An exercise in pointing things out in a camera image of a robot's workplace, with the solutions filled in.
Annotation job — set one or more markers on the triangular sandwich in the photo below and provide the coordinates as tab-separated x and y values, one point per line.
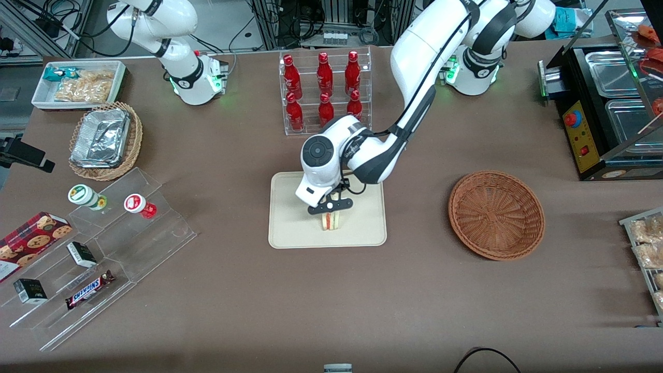
332	223

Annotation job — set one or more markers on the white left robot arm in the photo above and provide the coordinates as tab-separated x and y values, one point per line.
419	52

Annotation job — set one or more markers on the beige rectangular serving tray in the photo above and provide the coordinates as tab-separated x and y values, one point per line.
290	225

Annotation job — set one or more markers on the round brown wicker basket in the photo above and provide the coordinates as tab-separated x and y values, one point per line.
494	215

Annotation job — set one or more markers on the oval light wicker basket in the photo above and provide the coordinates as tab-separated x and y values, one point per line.
135	140

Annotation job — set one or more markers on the tray of packaged pastries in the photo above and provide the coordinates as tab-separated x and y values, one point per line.
628	224

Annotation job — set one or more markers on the clear acrylic bottle rack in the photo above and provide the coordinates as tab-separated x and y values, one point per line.
311	129

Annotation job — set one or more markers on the red cola bottle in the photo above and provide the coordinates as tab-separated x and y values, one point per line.
354	106
325	75
292	77
295	115
326	111
352	75

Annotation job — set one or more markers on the small grey device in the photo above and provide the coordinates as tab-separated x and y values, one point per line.
337	368

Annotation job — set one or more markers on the clear acrylic step shelf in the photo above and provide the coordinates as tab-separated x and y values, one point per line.
150	248

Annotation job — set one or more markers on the red lid yogurt cup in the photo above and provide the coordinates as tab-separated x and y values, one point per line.
136	203

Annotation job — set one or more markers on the stack of foil containers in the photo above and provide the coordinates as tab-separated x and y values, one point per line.
101	139

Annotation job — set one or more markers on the green lid yogurt cup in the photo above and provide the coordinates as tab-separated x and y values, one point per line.
82	195

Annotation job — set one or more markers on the small black white box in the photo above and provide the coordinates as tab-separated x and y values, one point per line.
30	291
82	255

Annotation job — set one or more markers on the silver metal side box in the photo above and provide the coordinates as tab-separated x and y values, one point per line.
549	80

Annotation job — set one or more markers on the snickers chocolate bar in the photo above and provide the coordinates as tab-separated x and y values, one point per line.
88	290

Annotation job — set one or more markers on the red emergency stop knob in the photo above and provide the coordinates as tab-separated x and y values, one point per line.
572	119

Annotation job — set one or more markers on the black food warmer appliance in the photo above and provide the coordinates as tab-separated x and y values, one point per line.
582	137

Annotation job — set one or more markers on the clear bag of crackers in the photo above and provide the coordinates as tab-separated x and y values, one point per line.
85	88

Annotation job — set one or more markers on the red plaid cookie box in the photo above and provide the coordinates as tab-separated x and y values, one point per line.
26	243

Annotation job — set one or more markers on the stainless steel pan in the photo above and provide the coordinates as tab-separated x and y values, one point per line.
629	124
611	72

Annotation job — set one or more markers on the teal snack packet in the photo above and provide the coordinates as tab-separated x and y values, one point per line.
54	73

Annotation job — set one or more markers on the white rectangular snack bin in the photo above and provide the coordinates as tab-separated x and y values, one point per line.
41	98

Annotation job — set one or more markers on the wrapped brown pastry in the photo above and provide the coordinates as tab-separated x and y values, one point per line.
659	299
650	255
647	230
659	280

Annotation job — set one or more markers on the red food piece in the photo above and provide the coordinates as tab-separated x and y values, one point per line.
659	107
653	62
650	33

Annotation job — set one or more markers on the black clamp mount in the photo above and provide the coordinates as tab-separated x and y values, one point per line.
23	153

